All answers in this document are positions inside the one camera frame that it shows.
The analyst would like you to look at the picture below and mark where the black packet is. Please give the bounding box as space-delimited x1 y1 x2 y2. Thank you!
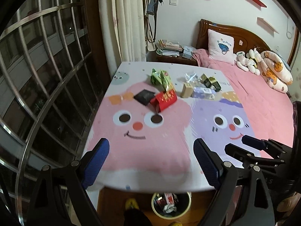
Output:
133 89 155 106

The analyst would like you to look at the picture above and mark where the red snack box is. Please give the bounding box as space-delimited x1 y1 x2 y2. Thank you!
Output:
150 90 178 113

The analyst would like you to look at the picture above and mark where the green snack bag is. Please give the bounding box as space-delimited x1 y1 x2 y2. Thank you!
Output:
160 70 174 92

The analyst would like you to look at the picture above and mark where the green paper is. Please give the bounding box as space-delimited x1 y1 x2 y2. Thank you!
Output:
150 68 162 86

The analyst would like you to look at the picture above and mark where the blue trash bin yellow rim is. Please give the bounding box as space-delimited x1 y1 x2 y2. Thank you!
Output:
151 192 191 220

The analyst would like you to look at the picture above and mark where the pink bed blanket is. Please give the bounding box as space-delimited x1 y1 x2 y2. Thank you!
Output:
191 49 294 158

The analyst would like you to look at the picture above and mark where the right yellow slipper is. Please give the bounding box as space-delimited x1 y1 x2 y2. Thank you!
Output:
168 221 183 226

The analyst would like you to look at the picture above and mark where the rolled bear print quilt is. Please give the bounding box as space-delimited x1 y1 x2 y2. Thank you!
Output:
259 50 293 94

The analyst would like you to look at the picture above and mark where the small brown box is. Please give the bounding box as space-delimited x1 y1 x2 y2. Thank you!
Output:
181 83 194 98

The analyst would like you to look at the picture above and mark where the dark green tea box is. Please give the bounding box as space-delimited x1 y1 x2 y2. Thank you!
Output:
200 74 221 92

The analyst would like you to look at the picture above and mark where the white plush rabbit toy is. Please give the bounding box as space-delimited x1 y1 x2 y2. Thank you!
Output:
236 51 249 72

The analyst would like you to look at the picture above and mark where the bee plush toy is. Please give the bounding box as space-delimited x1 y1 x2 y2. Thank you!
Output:
246 47 260 76

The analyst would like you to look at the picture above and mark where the clear plastic wrapper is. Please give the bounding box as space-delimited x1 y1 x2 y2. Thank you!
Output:
185 71 199 84

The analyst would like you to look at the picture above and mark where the metal window grille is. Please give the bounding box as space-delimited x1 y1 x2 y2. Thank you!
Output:
1 0 101 225

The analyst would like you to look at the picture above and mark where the wooden headboard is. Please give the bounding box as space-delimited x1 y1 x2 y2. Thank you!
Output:
196 19 272 53

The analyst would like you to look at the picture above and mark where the pink cartoon pillow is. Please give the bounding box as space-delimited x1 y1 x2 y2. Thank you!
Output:
208 29 235 65

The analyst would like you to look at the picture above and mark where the light blue tissue box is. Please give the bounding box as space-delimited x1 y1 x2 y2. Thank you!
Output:
182 45 196 60

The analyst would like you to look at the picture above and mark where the wooden nightstand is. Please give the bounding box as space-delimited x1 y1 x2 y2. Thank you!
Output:
146 51 198 66

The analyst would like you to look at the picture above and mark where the stack of books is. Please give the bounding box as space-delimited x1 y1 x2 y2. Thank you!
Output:
156 39 183 57

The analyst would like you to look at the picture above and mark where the cream curtain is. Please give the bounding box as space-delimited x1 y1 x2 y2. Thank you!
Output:
98 0 146 76

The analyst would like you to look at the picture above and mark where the hanging grey handbag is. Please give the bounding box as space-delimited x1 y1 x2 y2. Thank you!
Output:
145 0 163 43

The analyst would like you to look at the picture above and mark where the lower pink wall shelf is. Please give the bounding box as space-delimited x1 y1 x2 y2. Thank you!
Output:
257 17 279 34

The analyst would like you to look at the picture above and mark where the wall light switch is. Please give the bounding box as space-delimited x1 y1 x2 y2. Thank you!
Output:
169 0 178 6

